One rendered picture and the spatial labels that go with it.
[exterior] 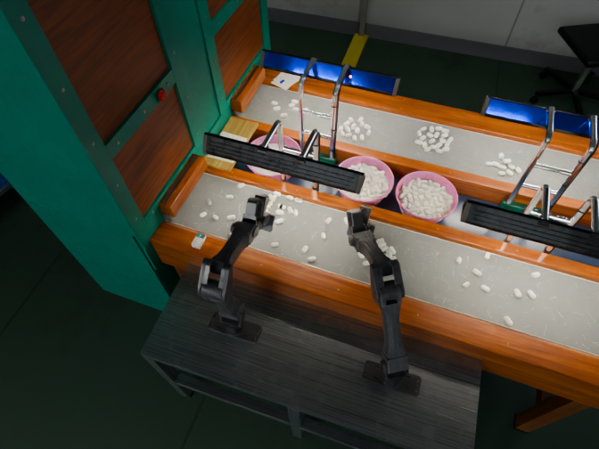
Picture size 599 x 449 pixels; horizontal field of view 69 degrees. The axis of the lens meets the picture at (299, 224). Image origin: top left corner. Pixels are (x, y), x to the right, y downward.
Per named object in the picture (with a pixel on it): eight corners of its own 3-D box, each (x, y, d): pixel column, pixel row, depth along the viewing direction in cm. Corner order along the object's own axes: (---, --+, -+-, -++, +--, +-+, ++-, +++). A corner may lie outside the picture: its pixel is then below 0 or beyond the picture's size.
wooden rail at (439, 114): (597, 186, 212) (619, 160, 197) (258, 106, 250) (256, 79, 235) (597, 168, 218) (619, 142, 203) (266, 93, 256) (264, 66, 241)
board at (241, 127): (230, 172, 197) (230, 170, 196) (201, 164, 200) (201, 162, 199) (258, 125, 214) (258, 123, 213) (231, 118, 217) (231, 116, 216)
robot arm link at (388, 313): (382, 367, 148) (373, 280, 139) (401, 363, 148) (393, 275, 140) (389, 378, 142) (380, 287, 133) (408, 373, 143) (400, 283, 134)
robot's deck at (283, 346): (468, 471, 140) (472, 469, 136) (143, 356, 163) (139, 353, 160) (490, 246, 188) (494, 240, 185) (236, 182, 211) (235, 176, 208)
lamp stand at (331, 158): (334, 166, 210) (340, 90, 173) (296, 156, 214) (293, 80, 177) (346, 140, 220) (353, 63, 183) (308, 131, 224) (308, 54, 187)
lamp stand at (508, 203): (545, 221, 189) (603, 148, 153) (498, 208, 194) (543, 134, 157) (547, 189, 200) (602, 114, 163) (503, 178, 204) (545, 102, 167)
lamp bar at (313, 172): (359, 195, 153) (361, 182, 147) (202, 152, 166) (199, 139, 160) (365, 179, 157) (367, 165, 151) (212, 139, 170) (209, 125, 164)
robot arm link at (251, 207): (246, 195, 156) (233, 200, 145) (268, 200, 155) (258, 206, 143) (242, 225, 159) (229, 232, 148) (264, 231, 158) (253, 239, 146)
